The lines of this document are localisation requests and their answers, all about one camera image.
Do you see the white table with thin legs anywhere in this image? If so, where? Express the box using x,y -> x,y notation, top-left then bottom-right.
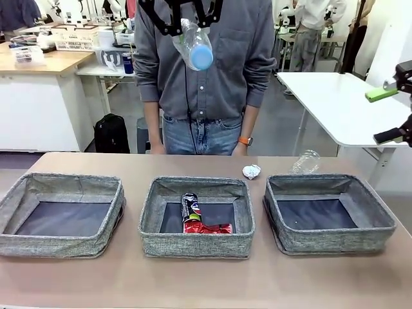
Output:
75,62 -> 139,117

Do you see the grey stool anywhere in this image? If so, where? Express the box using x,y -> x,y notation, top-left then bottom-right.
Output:
136,117 -> 154,155

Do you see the background person in white clothes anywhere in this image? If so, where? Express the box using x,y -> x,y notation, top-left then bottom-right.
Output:
292,0 -> 347,73

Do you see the clear bottle pink label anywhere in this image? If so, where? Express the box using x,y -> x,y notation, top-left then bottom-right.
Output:
172,18 -> 214,72

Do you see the black tripod pole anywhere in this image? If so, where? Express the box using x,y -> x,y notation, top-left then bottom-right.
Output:
341,0 -> 368,74

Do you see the person in grey shirt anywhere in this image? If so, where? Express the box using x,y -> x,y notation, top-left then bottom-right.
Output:
133,0 -> 277,156

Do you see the white slatted basket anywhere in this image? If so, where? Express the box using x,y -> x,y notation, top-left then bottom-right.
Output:
113,31 -> 136,50

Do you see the person's left forearm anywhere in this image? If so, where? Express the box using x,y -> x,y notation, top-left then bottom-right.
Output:
240,104 -> 260,139

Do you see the clear labelled plastic box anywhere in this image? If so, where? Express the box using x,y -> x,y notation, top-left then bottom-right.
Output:
13,46 -> 45,68

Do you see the crumpled white paper ball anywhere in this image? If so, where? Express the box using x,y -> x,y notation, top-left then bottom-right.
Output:
241,164 -> 261,180

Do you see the person's right forearm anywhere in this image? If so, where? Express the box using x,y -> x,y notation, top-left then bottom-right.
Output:
144,101 -> 163,145

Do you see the thin black cable on shirt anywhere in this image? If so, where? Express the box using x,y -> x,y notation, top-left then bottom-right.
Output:
183,62 -> 200,155

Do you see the blue drink can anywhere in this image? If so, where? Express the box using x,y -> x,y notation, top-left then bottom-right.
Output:
122,53 -> 135,75

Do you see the grey fabric basket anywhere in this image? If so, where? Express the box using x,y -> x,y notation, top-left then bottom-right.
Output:
138,176 -> 256,260
0,173 -> 126,260
262,174 -> 398,257

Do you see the background person in beige top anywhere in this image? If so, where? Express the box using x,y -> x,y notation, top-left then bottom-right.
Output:
349,0 -> 370,73

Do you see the black backpack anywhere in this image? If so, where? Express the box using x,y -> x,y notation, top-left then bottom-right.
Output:
93,113 -> 131,155

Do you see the crushed red can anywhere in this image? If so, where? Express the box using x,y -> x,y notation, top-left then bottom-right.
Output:
182,221 -> 233,235

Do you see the crushed black Pepsi can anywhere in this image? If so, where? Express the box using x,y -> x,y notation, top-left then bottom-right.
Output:
180,192 -> 203,225

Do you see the background person in dark clothes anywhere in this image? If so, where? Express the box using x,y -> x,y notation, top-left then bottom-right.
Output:
0,0 -> 42,32

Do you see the white cylinder container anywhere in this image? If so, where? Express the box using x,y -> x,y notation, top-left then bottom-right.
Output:
97,28 -> 113,48

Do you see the clear plastic bottle without label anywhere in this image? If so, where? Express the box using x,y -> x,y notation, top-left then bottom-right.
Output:
289,149 -> 321,174

